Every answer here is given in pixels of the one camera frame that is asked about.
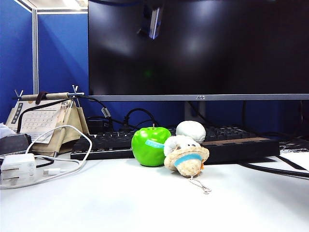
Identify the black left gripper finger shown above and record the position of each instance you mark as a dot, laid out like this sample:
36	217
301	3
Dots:
155	23
143	31

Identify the black computer monitor silver bezel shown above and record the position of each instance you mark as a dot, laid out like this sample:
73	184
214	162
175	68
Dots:
217	60

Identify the silver monitor stand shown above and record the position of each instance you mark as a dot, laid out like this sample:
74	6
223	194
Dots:
195	111

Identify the small black power brick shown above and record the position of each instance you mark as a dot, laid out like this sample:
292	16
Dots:
96	125

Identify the white brain squeeze toy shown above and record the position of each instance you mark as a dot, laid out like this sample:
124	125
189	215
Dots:
190	130

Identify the black mechanical keyboard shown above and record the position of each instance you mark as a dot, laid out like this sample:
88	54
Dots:
108	142

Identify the beige canvas desk stand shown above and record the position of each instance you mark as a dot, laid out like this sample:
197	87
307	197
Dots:
72	125

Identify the green plastic apple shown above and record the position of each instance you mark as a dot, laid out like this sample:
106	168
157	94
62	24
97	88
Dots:
144	149

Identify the white plush dog straw hat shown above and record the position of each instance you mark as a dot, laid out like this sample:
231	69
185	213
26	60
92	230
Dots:
188	159

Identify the paper desk calendar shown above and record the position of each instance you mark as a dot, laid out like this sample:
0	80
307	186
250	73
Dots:
38	118

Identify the black flat box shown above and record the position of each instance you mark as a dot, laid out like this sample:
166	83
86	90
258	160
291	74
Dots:
14	143

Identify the white tissue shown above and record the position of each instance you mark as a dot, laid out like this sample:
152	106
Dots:
4	131

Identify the white power adapter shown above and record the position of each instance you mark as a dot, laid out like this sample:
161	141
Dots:
20	166

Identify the black printed mouse pad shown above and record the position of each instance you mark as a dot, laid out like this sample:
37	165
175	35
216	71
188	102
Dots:
293	147

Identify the aluminium partition frame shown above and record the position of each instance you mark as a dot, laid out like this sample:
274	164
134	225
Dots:
35	48

